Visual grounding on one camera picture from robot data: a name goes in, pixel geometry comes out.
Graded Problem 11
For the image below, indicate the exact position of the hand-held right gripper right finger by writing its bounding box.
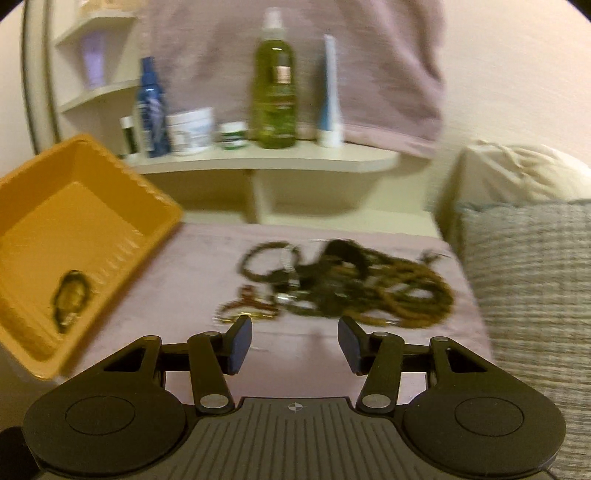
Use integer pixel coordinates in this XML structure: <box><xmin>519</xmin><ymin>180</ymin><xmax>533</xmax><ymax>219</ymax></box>
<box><xmin>338</xmin><ymin>316</ymin><xmax>491</xmax><ymax>414</ymax></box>

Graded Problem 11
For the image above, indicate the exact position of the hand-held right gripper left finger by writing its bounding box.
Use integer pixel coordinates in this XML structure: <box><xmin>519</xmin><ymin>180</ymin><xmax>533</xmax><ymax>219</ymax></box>
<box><xmin>99</xmin><ymin>316</ymin><xmax>253</xmax><ymax>414</ymax></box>

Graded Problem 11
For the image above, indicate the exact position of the red beaded bracelet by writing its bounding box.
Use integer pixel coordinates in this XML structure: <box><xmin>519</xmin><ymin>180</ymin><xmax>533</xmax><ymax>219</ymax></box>
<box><xmin>215</xmin><ymin>286</ymin><xmax>280</xmax><ymax>324</ymax></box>

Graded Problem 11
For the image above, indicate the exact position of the dark beaded bracelet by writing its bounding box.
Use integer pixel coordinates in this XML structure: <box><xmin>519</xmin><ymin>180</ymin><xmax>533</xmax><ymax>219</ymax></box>
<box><xmin>238</xmin><ymin>242</ymin><xmax>301</xmax><ymax>282</ymax></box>

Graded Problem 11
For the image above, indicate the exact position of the silver metal bracelet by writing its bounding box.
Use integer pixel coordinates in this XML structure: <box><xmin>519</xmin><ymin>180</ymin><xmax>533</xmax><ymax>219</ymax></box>
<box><xmin>276</xmin><ymin>247</ymin><xmax>306</xmax><ymax>305</ymax></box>

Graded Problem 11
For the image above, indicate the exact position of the black hair accessory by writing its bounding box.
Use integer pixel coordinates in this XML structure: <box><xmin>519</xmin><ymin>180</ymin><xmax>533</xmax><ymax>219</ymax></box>
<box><xmin>323</xmin><ymin>239</ymin><xmax>366</xmax><ymax>278</ymax></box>

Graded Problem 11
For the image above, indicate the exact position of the dark green bracelet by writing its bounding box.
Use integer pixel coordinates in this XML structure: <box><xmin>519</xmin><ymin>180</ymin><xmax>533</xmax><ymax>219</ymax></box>
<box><xmin>50</xmin><ymin>270</ymin><xmax>93</xmax><ymax>333</ymax></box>

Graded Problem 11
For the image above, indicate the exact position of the orange plastic tray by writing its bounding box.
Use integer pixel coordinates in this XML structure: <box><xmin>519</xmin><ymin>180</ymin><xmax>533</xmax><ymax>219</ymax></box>
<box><xmin>0</xmin><ymin>134</ymin><xmax>184</xmax><ymax>381</ymax></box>

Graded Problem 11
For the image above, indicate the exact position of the pink bed blanket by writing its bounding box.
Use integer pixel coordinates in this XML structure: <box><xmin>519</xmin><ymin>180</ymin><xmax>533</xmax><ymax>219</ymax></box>
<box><xmin>60</xmin><ymin>222</ymin><xmax>495</xmax><ymax>416</ymax></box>

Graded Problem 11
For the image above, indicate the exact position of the cream corner shelf unit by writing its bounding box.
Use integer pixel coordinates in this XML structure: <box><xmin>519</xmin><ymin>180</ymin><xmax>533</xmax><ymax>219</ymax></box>
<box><xmin>53</xmin><ymin>9</ymin><xmax>402</xmax><ymax>224</ymax></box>

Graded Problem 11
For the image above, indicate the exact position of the grey checked pillow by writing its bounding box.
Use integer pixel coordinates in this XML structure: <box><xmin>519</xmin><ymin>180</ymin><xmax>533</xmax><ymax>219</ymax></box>
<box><xmin>455</xmin><ymin>198</ymin><xmax>591</xmax><ymax>480</ymax></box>

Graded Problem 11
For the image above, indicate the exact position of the small green jar white lid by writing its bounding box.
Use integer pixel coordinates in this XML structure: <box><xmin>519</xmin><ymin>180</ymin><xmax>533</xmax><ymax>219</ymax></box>
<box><xmin>218</xmin><ymin>121</ymin><xmax>250</xmax><ymax>150</ymax></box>

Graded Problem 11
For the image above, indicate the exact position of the white cream jar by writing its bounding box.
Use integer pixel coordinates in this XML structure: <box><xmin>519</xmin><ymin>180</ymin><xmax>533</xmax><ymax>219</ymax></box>
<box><xmin>165</xmin><ymin>108</ymin><xmax>215</xmax><ymax>155</ymax></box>

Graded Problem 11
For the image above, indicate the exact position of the small dark tube white cap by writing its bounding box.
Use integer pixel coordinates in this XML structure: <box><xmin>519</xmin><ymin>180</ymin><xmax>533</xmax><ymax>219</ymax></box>
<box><xmin>119</xmin><ymin>115</ymin><xmax>139</xmax><ymax>158</ymax></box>

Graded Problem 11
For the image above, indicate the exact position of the white and blue tube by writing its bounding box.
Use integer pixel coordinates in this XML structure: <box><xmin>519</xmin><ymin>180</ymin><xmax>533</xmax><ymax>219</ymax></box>
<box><xmin>316</xmin><ymin>34</ymin><xmax>345</xmax><ymax>148</ymax></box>

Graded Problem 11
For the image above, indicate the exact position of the cream pillow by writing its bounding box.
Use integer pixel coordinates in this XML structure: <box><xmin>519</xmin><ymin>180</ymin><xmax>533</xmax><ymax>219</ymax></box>
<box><xmin>455</xmin><ymin>141</ymin><xmax>591</xmax><ymax>208</ymax></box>

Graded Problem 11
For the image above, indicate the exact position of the blue spray bottle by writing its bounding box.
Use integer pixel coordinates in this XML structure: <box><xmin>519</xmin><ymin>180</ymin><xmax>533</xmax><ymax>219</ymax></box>
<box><xmin>134</xmin><ymin>56</ymin><xmax>171</xmax><ymax>158</ymax></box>

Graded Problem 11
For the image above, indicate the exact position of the green spray bottle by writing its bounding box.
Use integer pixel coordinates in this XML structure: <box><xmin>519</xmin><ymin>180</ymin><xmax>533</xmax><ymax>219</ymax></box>
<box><xmin>252</xmin><ymin>8</ymin><xmax>297</xmax><ymax>149</ymax></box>

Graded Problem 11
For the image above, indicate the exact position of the pink fuzzy hanging cloth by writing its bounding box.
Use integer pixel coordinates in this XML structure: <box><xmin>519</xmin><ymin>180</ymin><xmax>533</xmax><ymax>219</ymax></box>
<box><xmin>139</xmin><ymin>0</ymin><xmax>446</xmax><ymax>158</ymax></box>

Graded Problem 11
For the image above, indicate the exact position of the lavender cosmetic tube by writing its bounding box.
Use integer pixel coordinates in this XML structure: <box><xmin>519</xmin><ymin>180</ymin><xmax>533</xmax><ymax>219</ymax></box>
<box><xmin>81</xmin><ymin>32</ymin><xmax>110</xmax><ymax>90</ymax></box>

